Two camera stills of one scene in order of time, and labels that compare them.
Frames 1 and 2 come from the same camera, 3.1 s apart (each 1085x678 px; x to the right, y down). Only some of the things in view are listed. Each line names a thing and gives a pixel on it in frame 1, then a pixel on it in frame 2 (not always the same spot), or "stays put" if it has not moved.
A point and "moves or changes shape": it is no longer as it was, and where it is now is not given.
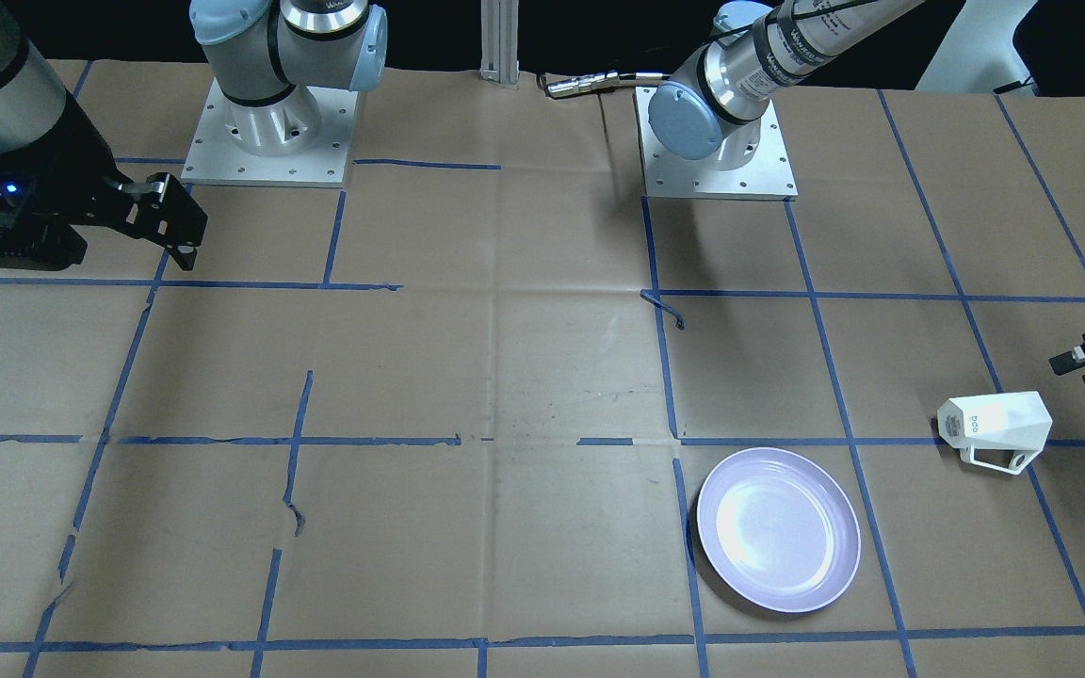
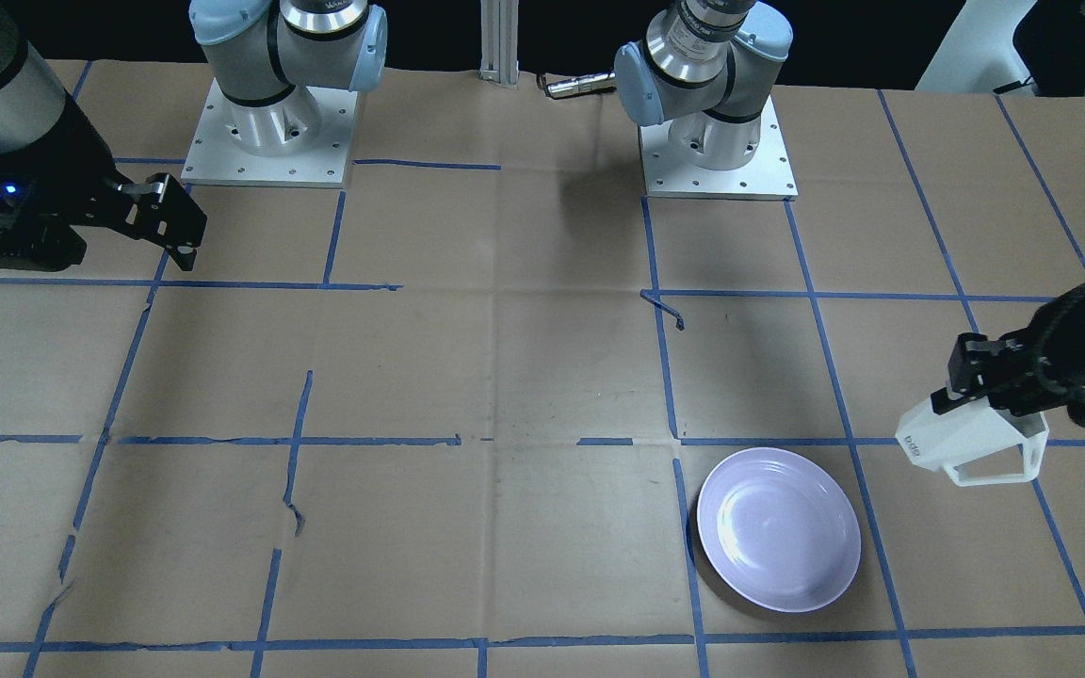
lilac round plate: [779, 527] stays put
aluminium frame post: [499, 41] stays put
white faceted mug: [1004, 432] moves or changes shape
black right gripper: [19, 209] stays put
